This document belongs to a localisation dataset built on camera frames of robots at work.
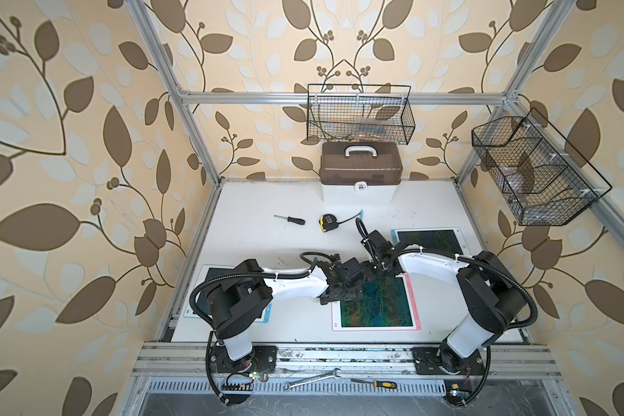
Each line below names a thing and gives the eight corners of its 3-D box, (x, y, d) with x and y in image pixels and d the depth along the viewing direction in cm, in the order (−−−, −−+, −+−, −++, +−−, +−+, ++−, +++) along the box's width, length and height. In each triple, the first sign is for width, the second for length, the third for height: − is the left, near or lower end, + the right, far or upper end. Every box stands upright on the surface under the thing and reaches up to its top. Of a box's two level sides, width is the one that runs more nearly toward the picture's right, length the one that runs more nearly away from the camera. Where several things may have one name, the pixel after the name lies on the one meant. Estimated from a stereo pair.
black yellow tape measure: (322, 232, 104) (322, 229, 102) (317, 219, 108) (317, 215, 106) (339, 228, 105) (339, 225, 103) (334, 215, 110) (334, 211, 108)
